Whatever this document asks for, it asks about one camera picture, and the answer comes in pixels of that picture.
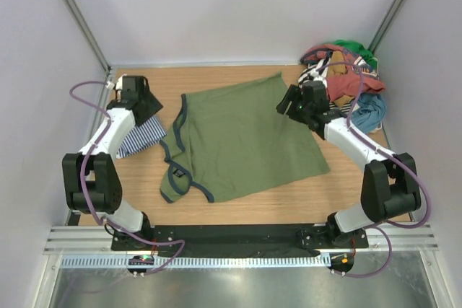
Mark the red patterned garment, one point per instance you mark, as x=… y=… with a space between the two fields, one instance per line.
x=349 y=74

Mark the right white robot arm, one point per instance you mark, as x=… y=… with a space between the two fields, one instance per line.
x=389 y=183

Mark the olive green tank top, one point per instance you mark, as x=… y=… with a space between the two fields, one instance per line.
x=230 y=142

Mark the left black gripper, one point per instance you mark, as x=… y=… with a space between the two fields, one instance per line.
x=154 y=106

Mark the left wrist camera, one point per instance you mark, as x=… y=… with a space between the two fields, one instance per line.
x=116 y=85

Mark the blue white striped tank top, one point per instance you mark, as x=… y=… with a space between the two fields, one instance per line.
x=141 y=137

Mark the left aluminium frame post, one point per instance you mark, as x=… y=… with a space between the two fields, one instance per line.
x=84 y=28

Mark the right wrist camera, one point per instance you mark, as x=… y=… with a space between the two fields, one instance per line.
x=317 y=76

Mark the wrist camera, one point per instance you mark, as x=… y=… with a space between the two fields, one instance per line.
x=317 y=76
x=116 y=85

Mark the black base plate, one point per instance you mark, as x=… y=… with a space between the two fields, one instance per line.
x=257 y=241

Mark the aluminium frame post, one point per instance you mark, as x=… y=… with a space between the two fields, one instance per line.
x=385 y=24
x=84 y=28

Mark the teal blue garment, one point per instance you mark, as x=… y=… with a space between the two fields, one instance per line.
x=370 y=111

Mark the right aluminium frame post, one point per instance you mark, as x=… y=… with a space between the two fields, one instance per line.
x=385 y=24

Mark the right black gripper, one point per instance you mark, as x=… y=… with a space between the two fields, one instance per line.
x=294 y=94

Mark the slotted cable duct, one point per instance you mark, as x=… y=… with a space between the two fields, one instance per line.
x=144 y=262

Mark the bright green garment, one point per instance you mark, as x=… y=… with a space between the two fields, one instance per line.
x=355 y=47

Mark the black white striped garment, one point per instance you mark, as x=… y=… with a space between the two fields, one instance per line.
x=343 y=103

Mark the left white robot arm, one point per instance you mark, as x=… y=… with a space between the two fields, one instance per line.
x=91 y=182

